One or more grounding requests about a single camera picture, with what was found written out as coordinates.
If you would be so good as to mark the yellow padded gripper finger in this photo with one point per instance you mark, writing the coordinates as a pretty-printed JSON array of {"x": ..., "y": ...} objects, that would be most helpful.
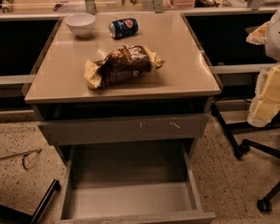
[
  {"x": 266, "y": 103},
  {"x": 258, "y": 35}
]

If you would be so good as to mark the brown chip bag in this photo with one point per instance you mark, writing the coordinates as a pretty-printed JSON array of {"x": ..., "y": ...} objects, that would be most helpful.
[{"x": 120, "y": 65}]

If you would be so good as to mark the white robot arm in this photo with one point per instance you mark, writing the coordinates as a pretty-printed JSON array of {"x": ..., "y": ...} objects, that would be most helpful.
[{"x": 272, "y": 45}]

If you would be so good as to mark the grey drawer cabinet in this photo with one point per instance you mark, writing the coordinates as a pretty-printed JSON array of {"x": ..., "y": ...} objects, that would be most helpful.
[{"x": 125, "y": 116}]

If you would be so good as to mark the closed top drawer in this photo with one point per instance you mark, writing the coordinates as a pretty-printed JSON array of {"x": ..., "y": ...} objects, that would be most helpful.
[{"x": 70, "y": 132}]

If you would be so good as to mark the open middle drawer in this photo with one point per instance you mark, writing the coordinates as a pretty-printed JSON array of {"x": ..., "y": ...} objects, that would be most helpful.
[{"x": 131, "y": 183}]

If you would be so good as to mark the blue Pepsi can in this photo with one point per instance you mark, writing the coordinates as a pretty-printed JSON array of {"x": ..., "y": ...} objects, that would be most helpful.
[{"x": 123, "y": 28}]

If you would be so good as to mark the white ceramic bowl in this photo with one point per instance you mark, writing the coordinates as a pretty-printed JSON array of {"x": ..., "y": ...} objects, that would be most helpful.
[{"x": 81, "y": 24}]

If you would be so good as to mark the metal rod on floor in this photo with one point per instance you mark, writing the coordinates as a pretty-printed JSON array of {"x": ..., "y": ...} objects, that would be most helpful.
[{"x": 25, "y": 157}]

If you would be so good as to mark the black bar on floor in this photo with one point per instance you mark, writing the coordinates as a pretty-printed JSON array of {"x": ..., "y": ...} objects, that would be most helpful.
[{"x": 29, "y": 213}]

